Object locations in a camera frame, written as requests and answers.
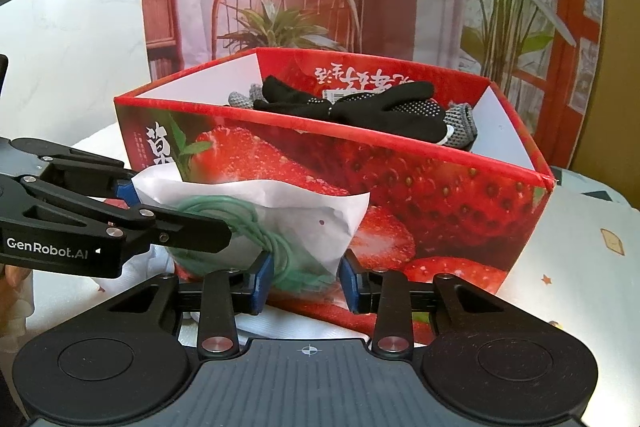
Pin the wooden panel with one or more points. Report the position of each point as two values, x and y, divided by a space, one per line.
615 57

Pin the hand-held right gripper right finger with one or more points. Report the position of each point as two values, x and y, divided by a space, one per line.
350 287

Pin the white printed tablecloth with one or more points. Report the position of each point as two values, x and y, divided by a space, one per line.
575 267

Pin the red strawberry print cardboard box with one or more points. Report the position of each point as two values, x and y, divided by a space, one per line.
450 207

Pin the black dotted glove pair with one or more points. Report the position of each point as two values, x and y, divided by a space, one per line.
380 112

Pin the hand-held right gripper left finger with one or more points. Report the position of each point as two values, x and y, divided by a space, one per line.
261 287

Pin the white paper bag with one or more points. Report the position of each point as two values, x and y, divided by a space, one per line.
300 217

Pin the printed room scene backdrop cloth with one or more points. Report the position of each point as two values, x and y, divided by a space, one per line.
400 7

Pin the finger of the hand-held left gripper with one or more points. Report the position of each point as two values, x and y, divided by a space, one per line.
85 172
175 232

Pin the person's left hand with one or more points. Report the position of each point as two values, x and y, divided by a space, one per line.
15 297

